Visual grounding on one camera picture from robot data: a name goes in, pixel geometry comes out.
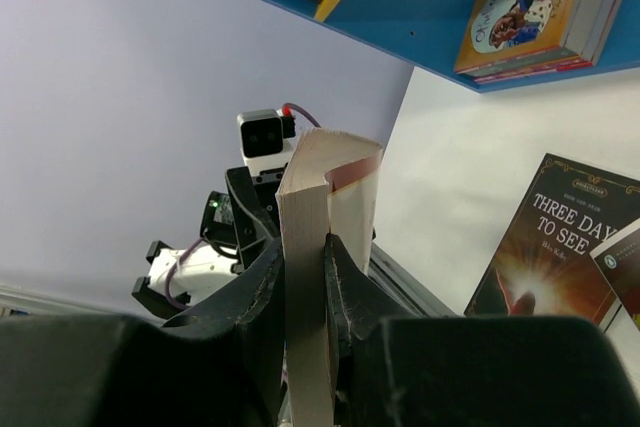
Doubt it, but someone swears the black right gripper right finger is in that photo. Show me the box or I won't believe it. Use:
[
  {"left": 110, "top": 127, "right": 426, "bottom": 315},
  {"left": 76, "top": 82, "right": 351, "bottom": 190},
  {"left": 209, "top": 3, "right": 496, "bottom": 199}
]
[{"left": 323, "top": 234, "right": 411, "bottom": 426}]

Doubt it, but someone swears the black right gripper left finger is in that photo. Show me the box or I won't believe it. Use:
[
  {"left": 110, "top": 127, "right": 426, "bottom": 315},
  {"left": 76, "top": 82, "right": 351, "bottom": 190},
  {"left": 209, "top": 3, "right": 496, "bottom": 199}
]
[{"left": 163, "top": 238, "right": 285, "bottom": 426}]

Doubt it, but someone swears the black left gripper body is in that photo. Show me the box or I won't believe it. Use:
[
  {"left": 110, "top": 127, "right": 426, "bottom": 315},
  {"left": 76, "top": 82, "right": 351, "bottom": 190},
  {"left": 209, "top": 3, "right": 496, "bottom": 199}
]
[{"left": 199, "top": 167, "right": 284, "bottom": 275}]

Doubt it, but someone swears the dark orange cover book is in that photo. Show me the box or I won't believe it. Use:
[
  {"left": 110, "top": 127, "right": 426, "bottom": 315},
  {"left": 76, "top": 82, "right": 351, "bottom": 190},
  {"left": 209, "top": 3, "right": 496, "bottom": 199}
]
[{"left": 276, "top": 129, "right": 384, "bottom": 426}]

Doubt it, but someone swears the Huckleberry Finn paperback book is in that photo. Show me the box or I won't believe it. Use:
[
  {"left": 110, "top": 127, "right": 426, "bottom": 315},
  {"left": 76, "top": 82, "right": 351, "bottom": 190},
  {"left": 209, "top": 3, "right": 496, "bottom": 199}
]
[{"left": 590, "top": 219, "right": 640, "bottom": 328}]

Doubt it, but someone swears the Othello picture book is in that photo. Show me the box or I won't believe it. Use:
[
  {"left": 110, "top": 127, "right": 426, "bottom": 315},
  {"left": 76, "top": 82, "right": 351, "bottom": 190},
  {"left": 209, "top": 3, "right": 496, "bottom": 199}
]
[{"left": 454, "top": 0, "right": 577, "bottom": 77}]

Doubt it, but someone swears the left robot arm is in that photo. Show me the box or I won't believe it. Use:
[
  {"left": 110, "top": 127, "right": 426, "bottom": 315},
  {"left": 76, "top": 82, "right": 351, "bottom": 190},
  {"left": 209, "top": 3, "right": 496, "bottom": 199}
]
[{"left": 132, "top": 167, "right": 284, "bottom": 320}]

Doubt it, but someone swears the Three Days to See book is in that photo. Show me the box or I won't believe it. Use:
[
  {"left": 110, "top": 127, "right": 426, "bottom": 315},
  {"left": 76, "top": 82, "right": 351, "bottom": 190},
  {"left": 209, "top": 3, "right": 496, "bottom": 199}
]
[{"left": 464, "top": 154, "right": 639, "bottom": 330}]

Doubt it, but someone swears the pink spine Roald Dahl book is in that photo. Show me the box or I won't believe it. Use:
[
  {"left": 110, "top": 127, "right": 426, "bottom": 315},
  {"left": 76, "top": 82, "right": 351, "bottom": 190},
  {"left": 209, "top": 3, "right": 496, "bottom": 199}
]
[{"left": 472, "top": 0, "right": 640, "bottom": 86}]

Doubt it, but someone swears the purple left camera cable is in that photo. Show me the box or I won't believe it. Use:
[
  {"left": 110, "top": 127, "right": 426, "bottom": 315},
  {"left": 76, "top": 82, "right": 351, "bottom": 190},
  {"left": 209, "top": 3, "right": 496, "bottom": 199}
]
[{"left": 164, "top": 102, "right": 322, "bottom": 309}]

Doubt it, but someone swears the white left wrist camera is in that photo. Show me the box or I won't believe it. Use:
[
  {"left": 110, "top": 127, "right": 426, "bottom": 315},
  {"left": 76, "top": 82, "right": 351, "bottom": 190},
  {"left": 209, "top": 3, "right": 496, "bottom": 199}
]
[{"left": 236, "top": 109, "right": 296, "bottom": 177}]

